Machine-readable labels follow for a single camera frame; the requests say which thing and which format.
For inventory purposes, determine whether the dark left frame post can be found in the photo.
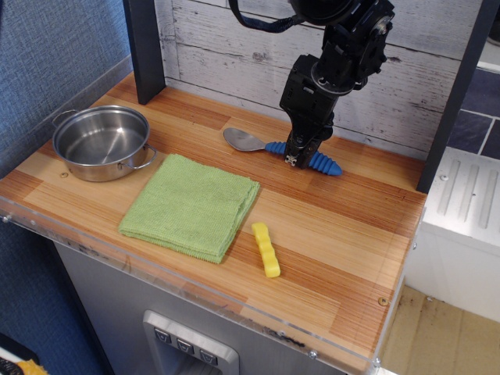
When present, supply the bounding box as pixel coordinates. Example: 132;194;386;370
123;0;166;105

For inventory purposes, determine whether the stainless steel pot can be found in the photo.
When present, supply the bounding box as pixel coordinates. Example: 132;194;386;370
52;105;157;182

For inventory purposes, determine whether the dark frame post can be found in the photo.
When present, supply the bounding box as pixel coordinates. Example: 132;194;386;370
123;0;166;105
416;0;499;194

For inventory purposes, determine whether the blue handled metal spoon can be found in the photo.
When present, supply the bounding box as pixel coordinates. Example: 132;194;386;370
223;127;343;176

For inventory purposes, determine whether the black braided cable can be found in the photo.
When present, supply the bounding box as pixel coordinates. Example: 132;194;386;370
227;0;309;34

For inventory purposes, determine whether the clear acrylic edge guard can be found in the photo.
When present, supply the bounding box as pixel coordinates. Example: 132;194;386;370
1;190;423;374

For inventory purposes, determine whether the green folded cloth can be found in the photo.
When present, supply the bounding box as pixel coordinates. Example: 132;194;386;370
119;154;260;264

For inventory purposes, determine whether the white grooved side appliance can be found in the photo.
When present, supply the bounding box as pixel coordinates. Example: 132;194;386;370
405;148;499;320

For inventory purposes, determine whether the silver button panel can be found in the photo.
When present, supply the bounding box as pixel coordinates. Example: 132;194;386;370
143;310;240;374

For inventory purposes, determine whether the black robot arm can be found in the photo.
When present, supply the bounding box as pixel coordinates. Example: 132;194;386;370
280;1;395;169

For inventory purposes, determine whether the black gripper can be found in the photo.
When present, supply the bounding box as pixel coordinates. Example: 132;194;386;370
280;55;338;169

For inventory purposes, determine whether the yellow toy vegetable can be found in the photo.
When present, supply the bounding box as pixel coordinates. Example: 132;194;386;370
252;222;280;278

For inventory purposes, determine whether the dark right frame post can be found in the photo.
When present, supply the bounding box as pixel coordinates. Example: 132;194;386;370
416;0;499;194

